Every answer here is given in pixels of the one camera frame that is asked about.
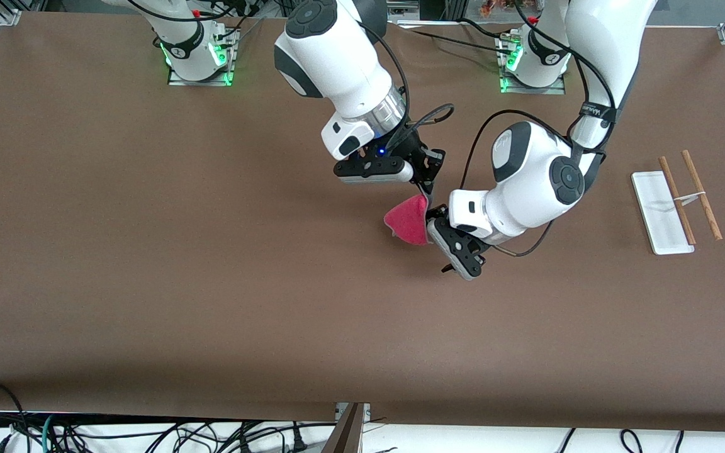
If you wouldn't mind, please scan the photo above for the teal floor cable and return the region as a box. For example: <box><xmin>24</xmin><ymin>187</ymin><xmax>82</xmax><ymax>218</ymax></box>
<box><xmin>40</xmin><ymin>413</ymin><xmax>59</xmax><ymax>453</ymax></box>

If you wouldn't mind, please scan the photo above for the black cable on table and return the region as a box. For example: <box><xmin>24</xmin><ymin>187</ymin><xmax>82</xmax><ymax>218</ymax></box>
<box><xmin>408</xmin><ymin>28</ymin><xmax>515</xmax><ymax>56</ymax></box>

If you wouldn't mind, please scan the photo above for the pink microfibre towel grey edge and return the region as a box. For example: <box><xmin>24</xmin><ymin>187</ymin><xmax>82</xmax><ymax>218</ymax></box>
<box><xmin>384</xmin><ymin>194</ymin><xmax>430</xmax><ymax>247</ymax></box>

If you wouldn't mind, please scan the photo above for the white rack base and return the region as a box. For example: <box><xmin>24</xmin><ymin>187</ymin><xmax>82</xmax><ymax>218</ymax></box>
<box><xmin>631</xmin><ymin>171</ymin><xmax>695</xmax><ymax>255</ymax></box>

